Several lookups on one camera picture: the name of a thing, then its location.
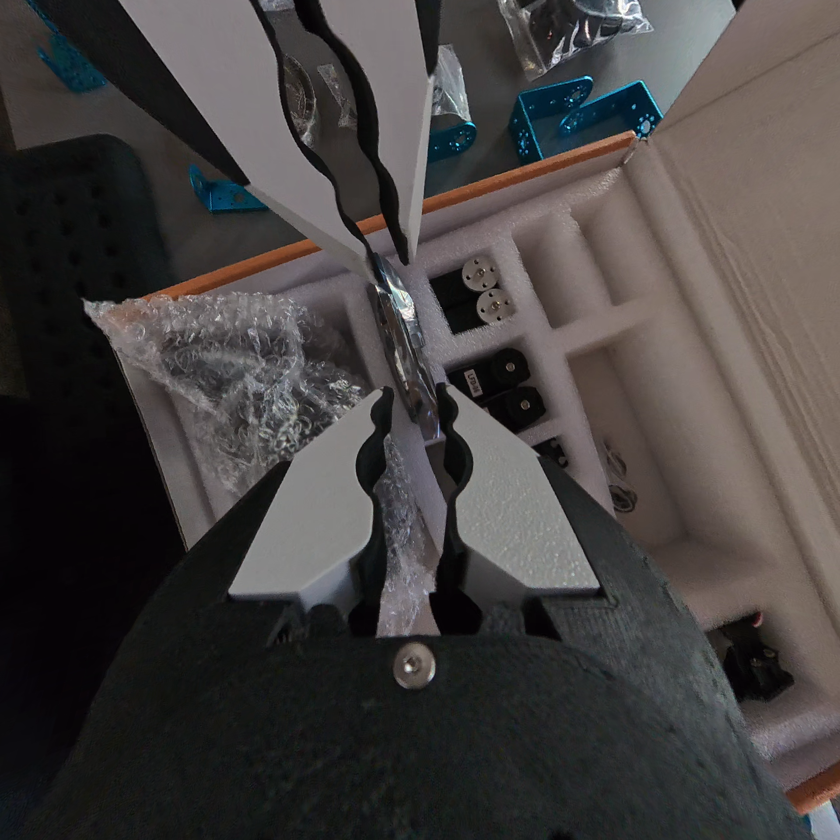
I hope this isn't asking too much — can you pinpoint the clear bag of black parts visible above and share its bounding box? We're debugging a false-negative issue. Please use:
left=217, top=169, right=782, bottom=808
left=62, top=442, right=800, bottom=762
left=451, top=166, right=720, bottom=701
left=495, top=0, right=654, bottom=83

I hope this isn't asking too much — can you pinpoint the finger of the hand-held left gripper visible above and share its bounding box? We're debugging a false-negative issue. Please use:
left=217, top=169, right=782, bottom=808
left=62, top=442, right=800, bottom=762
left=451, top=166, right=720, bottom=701
left=121, top=0, right=376, bottom=278
left=295, top=0, right=435, bottom=265

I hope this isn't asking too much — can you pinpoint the clear bag with ring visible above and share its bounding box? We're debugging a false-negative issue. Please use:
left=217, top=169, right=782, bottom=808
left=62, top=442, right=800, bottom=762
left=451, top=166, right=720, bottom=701
left=279, top=52, right=327, bottom=151

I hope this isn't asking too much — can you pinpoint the coiled white cable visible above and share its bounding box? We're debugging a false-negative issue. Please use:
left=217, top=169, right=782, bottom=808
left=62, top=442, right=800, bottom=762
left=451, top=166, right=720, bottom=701
left=600, top=446, right=637, bottom=516

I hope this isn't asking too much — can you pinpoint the black servo with silver disc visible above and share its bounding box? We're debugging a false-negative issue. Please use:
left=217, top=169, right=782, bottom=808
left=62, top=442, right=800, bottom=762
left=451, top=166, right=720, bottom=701
left=443, top=289, right=519, bottom=336
left=428, top=258, right=501, bottom=309

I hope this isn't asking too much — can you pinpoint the clear bag of silver standoffs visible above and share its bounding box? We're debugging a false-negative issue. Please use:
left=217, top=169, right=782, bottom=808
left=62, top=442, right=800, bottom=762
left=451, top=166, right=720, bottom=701
left=367, top=252, right=441, bottom=441

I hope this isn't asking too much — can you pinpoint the white cardboard box orange trim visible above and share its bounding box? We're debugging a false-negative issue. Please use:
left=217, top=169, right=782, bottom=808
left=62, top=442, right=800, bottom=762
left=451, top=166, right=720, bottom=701
left=115, top=0, right=840, bottom=818

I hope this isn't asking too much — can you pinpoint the blue metal U bracket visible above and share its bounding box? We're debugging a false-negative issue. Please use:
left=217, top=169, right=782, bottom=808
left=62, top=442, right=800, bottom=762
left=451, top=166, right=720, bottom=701
left=508, top=75, right=595, bottom=165
left=558, top=80, right=665, bottom=142

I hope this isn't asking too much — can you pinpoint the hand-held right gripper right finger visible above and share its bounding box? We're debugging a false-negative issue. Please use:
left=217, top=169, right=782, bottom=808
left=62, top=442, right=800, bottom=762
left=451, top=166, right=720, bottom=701
left=430, top=382, right=609, bottom=636

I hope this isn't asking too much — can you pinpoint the bubble wrap bag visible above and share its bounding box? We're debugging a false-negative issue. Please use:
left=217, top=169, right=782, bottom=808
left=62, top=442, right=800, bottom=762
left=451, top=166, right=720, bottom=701
left=84, top=292, right=439, bottom=634

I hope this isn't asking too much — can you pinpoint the black electronic module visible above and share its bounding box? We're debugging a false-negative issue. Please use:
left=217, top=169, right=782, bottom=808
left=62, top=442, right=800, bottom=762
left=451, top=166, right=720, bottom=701
left=712, top=613, right=795, bottom=703

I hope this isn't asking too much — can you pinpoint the small clear bag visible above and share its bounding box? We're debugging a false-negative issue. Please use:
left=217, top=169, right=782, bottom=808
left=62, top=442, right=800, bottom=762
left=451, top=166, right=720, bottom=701
left=318, top=63, right=361, bottom=129
left=430, top=45, right=470, bottom=126

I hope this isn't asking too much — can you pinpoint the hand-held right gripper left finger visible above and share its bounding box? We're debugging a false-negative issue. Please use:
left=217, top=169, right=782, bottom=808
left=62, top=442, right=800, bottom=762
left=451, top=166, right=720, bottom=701
left=226, top=386, right=396, bottom=636

